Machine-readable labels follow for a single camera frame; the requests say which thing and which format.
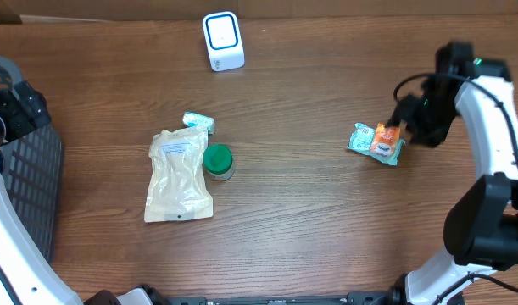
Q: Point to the orange white small box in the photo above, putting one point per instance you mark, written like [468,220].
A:
[385,140]

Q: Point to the teal white tissue pack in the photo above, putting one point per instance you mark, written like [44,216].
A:
[191,119]

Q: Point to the grey plastic mesh basket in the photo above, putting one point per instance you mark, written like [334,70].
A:
[32,168]

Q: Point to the green lid jar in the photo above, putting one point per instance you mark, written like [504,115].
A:
[219,162]

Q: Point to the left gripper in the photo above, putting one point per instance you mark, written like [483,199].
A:
[23,123]

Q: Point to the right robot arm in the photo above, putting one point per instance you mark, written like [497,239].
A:
[480,232]

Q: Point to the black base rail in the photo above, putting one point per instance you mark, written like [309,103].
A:
[353,298]

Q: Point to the white barcode scanner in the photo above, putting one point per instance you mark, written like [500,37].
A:
[223,41]

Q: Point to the clear bag beige contents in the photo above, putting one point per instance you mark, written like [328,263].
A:
[177,190]

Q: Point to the green wet wipes pack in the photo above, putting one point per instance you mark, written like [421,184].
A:
[360,142]

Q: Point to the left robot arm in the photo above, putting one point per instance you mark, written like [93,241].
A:
[26,277]

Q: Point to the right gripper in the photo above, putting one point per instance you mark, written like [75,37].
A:
[403,112]

